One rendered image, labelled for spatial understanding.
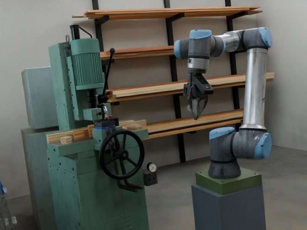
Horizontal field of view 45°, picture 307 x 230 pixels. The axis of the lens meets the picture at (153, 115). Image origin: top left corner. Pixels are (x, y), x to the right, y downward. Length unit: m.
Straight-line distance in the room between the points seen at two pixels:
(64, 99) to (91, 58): 0.39
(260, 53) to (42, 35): 3.10
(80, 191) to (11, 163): 2.50
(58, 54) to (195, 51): 1.23
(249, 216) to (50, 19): 3.41
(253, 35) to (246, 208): 0.97
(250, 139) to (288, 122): 3.68
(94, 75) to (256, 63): 0.97
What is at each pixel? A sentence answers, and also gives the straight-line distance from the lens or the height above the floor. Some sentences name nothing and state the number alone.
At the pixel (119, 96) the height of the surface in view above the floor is 1.05.
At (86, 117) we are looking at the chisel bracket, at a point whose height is 1.02.
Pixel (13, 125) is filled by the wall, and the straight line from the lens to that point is 4.62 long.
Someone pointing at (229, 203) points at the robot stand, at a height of 0.50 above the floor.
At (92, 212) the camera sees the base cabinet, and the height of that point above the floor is 0.47.
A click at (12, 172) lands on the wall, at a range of 4.69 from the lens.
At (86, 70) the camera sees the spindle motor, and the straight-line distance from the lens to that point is 2.32.
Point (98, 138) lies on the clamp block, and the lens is 2.20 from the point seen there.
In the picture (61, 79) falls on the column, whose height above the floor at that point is 1.28.
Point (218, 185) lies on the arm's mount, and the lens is 2.10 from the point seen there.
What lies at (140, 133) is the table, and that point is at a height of 0.88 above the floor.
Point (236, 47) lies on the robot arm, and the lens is 2.19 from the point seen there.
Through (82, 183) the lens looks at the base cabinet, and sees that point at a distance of 2.25.
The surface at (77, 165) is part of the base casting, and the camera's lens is 2.22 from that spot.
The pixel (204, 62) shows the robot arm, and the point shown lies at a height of 1.26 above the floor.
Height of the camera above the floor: 1.22
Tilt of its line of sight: 6 degrees down
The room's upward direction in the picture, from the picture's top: 6 degrees counter-clockwise
